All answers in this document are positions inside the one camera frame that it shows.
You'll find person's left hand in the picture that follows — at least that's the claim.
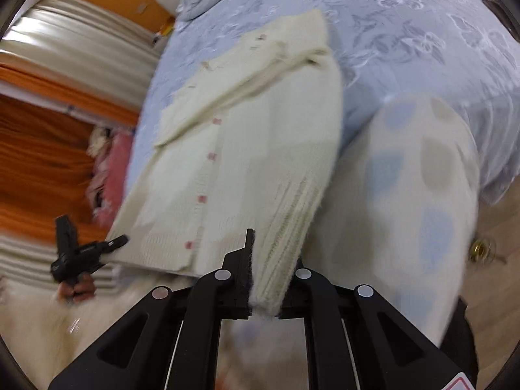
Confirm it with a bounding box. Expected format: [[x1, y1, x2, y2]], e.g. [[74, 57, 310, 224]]
[[56, 275, 97, 306]]

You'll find pink floral blanket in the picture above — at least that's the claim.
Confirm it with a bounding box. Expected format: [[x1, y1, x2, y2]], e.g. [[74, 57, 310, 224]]
[[87, 126, 136, 228]]

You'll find cream knitted sweater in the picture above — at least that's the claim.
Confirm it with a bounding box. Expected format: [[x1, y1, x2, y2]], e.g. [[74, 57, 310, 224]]
[[106, 9, 344, 318]]

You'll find dark cloth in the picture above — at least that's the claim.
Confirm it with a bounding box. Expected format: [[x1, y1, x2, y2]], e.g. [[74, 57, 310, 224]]
[[442, 297, 481, 379]]

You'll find person's leg in spotted pants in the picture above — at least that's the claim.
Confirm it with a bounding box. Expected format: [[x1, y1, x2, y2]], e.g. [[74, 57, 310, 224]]
[[321, 93, 483, 348]]

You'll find gold metal object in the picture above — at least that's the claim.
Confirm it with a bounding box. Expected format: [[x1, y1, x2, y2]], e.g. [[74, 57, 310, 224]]
[[468, 239, 508, 265]]

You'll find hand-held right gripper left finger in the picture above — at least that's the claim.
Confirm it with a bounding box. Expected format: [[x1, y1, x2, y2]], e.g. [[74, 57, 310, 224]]
[[49, 229, 256, 390]]

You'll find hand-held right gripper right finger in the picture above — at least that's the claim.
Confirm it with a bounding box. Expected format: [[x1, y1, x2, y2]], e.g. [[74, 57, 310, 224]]
[[280, 268, 476, 390]]

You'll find bed with butterfly sheet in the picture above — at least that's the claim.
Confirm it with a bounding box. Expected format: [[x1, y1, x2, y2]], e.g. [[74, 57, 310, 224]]
[[130, 0, 520, 232]]

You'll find orange curtain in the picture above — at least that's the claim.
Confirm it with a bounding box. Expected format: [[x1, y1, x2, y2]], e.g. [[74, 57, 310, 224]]
[[0, 64, 141, 228]]

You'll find cream crumpled cloth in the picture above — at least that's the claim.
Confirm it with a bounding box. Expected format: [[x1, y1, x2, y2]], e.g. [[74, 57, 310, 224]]
[[87, 126, 112, 159]]

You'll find cream curtain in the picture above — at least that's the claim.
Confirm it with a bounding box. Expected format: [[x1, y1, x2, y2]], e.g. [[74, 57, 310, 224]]
[[2, 2, 165, 90], [0, 231, 120, 291]]

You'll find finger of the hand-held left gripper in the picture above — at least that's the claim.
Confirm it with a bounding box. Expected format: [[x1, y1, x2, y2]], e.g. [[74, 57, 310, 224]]
[[86, 235, 129, 271]]

